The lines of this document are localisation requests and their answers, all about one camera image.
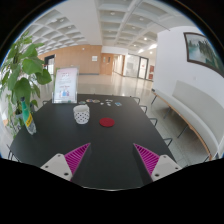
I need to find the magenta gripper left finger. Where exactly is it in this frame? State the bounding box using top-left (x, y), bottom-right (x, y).
top-left (40, 142), bottom-right (92, 182)

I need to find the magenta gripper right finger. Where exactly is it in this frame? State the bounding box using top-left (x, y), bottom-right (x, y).
top-left (133, 143), bottom-right (183, 182)

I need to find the green plastic water bottle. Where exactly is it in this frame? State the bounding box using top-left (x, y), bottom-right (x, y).
top-left (21, 97), bottom-right (36, 135)

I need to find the black chair right near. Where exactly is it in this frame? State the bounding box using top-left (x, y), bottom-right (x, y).
top-left (163, 137), bottom-right (173, 147)

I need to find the black chair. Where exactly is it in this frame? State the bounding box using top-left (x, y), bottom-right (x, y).
top-left (149, 118), bottom-right (158, 127)
top-left (163, 137), bottom-right (173, 147)

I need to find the black chair right far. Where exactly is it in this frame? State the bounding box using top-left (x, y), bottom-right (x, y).
top-left (149, 118), bottom-right (158, 127)

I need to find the white polka dot cup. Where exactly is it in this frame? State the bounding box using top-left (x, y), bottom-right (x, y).
top-left (73, 105), bottom-right (90, 124)

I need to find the red round coaster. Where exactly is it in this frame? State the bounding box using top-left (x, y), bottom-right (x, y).
top-left (99, 118), bottom-right (115, 127)

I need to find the round coaster middle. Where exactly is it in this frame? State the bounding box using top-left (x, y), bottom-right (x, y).
top-left (86, 99), bottom-right (94, 103)

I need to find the acrylic sign stand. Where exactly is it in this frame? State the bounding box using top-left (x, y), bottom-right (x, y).
top-left (53, 67), bottom-right (79, 103)

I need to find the long white bench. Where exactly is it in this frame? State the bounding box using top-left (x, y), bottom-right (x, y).
top-left (153, 80), bottom-right (224, 160)

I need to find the green leafy potted plant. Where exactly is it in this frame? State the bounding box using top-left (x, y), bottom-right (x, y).
top-left (0, 31), bottom-right (52, 137)

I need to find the framed landscape painting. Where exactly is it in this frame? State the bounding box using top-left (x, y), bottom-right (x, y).
top-left (184, 32), bottom-right (224, 77)

